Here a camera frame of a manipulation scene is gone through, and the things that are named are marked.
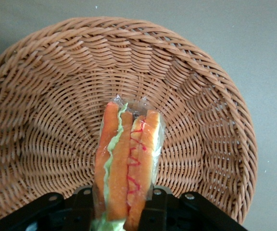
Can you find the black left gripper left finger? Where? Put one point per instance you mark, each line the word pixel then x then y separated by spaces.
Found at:
pixel 82 207

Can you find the triangle sandwich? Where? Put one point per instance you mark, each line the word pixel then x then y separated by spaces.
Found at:
pixel 121 168

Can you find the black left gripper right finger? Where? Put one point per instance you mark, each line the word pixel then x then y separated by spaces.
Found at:
pixel 156 204

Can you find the round brown wicker basket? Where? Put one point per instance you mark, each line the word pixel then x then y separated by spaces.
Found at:
pixel 56 96

